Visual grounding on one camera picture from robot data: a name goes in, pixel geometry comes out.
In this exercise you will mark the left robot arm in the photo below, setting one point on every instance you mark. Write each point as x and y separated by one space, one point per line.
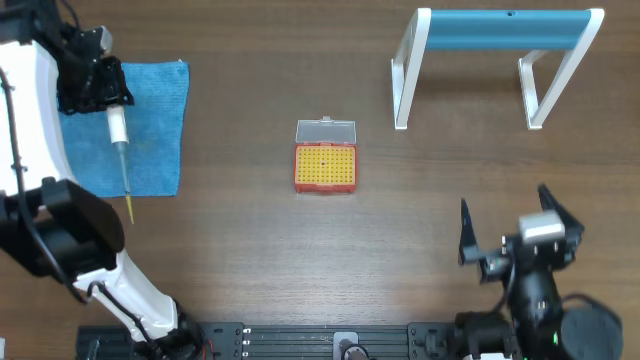
30 125

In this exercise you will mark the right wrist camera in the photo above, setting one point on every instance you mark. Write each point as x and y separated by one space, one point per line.
541 226

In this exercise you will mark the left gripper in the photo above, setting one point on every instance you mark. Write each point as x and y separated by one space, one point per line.
92 85

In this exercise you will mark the blue cloth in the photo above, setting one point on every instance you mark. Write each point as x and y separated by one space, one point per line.
155 125

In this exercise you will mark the white pipette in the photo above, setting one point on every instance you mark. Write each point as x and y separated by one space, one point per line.
117 125

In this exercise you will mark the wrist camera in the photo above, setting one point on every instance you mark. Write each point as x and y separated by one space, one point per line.
541 226
104 39

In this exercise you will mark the red and yellow tip box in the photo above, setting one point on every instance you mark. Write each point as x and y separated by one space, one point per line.
325 165

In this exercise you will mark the mounting rail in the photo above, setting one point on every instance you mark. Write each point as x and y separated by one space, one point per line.
300 340

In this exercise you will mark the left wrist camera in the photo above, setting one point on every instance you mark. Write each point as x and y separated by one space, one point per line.
104 39

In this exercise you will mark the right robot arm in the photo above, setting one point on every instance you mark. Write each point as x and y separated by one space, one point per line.
537 305

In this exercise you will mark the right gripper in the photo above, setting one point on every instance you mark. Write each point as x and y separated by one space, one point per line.
530 257

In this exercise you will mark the white and blue stand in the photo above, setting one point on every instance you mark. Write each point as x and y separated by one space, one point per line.
505 29

